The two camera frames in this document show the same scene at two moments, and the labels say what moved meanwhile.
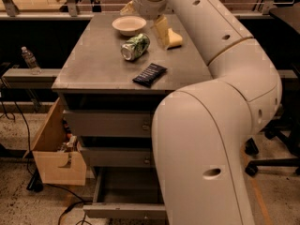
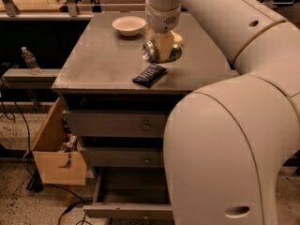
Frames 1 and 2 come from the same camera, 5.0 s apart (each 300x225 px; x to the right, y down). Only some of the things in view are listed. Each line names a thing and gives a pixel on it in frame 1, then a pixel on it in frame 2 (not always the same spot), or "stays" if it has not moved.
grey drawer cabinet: (115, 74) stays
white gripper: (144, 7) to (161, 20)
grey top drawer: (110, 124) stays
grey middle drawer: (118, 157) stays
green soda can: (135, 46) to (149, 52)
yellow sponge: (174, 39) stays
